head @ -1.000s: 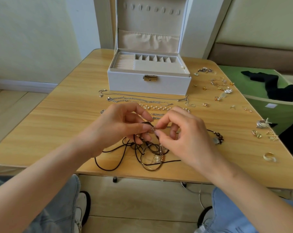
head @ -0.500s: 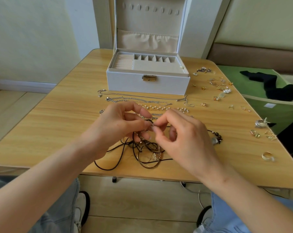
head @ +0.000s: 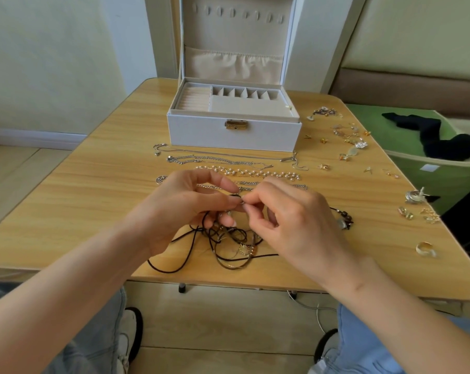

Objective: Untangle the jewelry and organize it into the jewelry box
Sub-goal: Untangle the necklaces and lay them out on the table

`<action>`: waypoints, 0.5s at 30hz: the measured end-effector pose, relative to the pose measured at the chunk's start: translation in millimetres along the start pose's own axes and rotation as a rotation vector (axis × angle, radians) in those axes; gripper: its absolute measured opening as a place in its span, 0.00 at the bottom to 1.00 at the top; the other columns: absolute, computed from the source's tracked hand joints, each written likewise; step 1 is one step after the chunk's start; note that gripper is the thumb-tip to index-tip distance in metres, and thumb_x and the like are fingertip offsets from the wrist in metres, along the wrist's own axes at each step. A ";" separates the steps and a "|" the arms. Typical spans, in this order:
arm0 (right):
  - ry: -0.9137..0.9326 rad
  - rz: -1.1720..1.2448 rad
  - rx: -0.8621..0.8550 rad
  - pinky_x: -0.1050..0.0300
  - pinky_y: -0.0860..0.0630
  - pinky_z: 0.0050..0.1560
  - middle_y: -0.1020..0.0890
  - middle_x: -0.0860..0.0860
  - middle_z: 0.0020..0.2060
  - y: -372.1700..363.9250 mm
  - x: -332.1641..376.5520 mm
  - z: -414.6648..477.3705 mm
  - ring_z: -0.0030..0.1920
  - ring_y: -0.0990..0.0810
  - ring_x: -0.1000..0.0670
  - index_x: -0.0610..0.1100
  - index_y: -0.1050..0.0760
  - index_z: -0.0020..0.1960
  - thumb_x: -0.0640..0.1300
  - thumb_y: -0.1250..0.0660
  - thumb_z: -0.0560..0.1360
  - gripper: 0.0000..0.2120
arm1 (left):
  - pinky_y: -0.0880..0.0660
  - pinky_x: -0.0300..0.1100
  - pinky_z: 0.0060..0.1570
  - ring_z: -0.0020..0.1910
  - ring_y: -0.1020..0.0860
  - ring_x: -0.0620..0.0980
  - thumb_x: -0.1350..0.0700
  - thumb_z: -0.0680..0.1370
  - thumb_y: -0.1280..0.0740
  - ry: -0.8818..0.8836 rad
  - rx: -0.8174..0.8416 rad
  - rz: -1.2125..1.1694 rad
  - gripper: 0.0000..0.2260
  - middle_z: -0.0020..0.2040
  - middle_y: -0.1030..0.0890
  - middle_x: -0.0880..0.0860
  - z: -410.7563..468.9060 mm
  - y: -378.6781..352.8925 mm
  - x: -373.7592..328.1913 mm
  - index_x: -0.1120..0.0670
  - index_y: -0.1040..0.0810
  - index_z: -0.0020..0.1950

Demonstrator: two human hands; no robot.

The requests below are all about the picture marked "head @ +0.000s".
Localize white cable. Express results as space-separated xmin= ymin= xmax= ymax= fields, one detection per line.
xmin=287 ymin=292 xmax=333 ymax=332

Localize small earrings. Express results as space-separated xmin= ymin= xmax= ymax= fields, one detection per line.
xmin=305 ymin=105 xmax=442 ymax=258

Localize person's left hand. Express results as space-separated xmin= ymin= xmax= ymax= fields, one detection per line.
xmin=130 ymin=169 xmax=245 ymax=258

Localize person's right hand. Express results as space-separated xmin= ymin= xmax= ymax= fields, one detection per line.
xmin=241 ymin=179 xmax=364 ymax=289

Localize beige padded wall panel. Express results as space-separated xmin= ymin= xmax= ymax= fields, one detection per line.
xmin=328 ymin=0 xmax=470 ymax=108

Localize person's right forearm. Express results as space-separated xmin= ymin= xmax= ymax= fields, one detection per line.
xmin=324 ymin=257 xmax=470 ymax=374

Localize person's left forearm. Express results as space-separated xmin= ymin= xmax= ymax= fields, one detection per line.
xmin=0 ymin=230 xmax=162 ymax=374

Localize black strap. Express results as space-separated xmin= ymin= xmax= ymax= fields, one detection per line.
xmin=124 ymin=306 xmax=143 ymax=365

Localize silver link chain necklace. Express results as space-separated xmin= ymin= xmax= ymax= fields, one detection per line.
xmin=156 ymin=175 xmax=309 ymax=192

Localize white jewelry box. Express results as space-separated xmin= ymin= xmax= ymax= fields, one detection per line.
xmin=166 ymin=0 xmax=304 ymax=153

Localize thin silver chain necklace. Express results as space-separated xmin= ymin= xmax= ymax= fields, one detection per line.
xmin=152 ymin=144 xmax=300 ymax=168

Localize black cloth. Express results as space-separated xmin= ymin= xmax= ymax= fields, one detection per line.
xmin=381 ymin=112 xmax=470 ymax=161

